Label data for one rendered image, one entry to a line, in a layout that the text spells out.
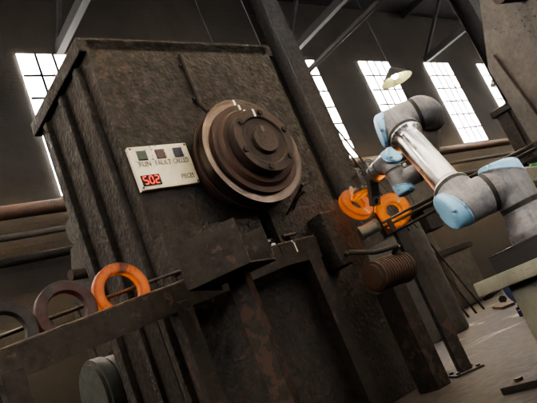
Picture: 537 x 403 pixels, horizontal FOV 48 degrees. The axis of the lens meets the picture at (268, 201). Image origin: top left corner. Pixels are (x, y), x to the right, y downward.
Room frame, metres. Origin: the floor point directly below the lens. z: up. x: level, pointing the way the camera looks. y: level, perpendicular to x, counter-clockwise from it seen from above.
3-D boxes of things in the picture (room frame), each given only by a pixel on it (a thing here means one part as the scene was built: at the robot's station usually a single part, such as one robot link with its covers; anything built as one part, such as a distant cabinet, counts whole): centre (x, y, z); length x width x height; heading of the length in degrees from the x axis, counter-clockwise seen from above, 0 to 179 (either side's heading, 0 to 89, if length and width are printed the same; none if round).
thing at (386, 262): (2.47, -0.34, 0.27); 0.22 x 0.13 x 0.53; 132
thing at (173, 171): (2.20, 0.32, 1.15); 0.26 x 0.02 x 0.18; 132
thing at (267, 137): (2.27, -0.07, 1.11); 0.28 x 0.06 x 0.28; 132
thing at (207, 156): (2.35, 0.00, 1.11); 0.47 x 0.06 x 0.47; 132
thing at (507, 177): (1.74, -0.65, 0.53); 0.13 x 0.12 x 0.14; 90
